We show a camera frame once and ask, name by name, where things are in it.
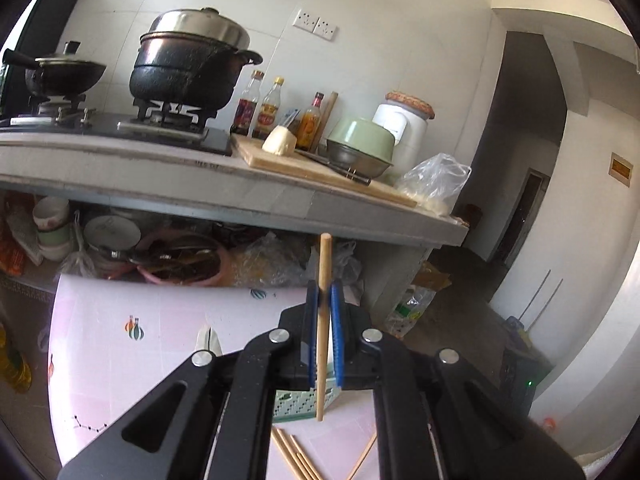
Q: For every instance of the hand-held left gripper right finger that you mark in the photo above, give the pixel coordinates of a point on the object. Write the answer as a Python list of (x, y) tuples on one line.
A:
[(336, 340)]

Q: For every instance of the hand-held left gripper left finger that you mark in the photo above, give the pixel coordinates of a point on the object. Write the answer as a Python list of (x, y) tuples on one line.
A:
[(312, 340)]

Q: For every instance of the green plastic utensil holder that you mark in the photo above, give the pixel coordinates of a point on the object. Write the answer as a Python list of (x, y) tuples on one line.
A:
[(300, 405)]

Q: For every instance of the wooden chopstick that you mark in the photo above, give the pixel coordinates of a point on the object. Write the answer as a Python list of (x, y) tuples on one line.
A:
[(361, 459), (307, 460), (325, 270), (295, 457), (282, 455)]

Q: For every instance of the white ceramic spoon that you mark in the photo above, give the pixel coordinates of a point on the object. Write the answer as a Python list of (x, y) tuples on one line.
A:
[(205, 342)]

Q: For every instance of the green printed plastic bag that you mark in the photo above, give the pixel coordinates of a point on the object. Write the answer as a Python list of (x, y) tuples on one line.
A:
[(407, 315)]

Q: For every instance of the white plastic bag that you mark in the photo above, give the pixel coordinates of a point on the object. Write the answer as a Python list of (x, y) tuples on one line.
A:
[(347, 260)]

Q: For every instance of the crumpled clear plastic bag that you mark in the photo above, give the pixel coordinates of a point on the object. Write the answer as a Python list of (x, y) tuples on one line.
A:
[(270, 260)]

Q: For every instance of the kitchen knife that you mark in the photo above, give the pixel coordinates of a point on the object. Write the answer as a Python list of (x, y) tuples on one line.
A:
[(350, 175)]

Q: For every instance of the pink plastic basin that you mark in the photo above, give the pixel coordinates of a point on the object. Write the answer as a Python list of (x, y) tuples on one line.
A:
[(150, 275)]

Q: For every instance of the wooden cutting board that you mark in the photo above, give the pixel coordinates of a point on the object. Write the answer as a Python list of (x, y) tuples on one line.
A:
[(280, 165)]

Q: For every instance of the black appliance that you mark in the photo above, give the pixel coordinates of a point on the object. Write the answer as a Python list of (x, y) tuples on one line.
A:
[(520, 375)]

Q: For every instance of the pale food block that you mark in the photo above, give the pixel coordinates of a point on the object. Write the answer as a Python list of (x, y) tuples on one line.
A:
[(280, 141)]

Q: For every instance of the green bowl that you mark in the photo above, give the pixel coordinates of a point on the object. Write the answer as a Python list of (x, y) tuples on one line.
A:
[(360, 137)]

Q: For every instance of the red cap sauce bottle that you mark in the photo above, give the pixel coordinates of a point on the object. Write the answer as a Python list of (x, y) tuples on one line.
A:
[(310, 122)]

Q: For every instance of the white kettle with woven lid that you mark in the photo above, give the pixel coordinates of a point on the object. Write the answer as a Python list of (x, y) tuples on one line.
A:
[(410, 130)]

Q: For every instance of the yellow cap sauce bottle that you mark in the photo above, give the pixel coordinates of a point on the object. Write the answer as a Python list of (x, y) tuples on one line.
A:
[(267, 117)]

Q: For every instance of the concrete kitchen counter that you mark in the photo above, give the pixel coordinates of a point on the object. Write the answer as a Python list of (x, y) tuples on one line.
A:
[(150, 180)]

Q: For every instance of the white plate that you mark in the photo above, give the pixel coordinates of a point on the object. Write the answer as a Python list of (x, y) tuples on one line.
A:
[(110, 232)]

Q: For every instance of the dark sauce bottle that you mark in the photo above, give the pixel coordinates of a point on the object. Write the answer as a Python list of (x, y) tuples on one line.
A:
[(246, 115)]

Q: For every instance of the stack of white bowls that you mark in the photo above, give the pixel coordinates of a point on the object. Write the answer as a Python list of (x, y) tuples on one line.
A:
[(50, 215)]

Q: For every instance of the large black pot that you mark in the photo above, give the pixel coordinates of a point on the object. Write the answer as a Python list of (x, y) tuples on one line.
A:
[(190, 75)]

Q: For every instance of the cooking oil bottle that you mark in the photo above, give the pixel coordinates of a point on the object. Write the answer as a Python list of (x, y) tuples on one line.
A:
[(15, 365)]

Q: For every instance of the black gas stove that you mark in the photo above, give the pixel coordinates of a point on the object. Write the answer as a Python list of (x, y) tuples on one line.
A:
[(100, 127)]

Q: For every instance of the orange snack bag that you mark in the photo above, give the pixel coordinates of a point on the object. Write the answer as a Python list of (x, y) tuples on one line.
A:
[(10, 255)]

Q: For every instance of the steel pot lid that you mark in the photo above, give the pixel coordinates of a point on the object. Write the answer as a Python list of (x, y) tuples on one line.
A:
[(200, 27)]

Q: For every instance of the black wok with lid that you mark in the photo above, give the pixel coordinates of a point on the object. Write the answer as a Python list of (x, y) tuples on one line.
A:
[(65, 77)]

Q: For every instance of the white wall socket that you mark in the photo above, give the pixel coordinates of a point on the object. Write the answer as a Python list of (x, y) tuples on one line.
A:
[(325, 28), (304, 20)]

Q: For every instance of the brown wall sign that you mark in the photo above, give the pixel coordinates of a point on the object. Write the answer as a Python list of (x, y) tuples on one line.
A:
[(621, 170)]

